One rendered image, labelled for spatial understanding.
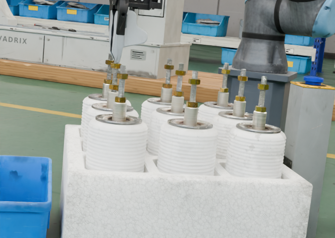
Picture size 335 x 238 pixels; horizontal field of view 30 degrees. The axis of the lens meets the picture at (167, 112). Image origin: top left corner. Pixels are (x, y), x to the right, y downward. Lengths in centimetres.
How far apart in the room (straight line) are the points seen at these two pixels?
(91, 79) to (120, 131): 240
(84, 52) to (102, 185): 253
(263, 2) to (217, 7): 811
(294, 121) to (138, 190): 43
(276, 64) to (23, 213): 88
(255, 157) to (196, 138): 10
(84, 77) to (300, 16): 196
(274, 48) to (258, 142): 68
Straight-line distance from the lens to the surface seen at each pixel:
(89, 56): 343
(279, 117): 165
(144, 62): 330
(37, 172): 127
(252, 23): 165
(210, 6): 977
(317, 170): 129
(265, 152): 101
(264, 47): 164
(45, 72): 348
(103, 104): 113
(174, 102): 112
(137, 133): 97
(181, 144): 98
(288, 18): 160
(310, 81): 126
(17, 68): 357
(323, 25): 156
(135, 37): 108
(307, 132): 126
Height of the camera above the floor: 43
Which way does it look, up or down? 9 degrees down
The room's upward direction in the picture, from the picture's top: 5 degrees clockwise
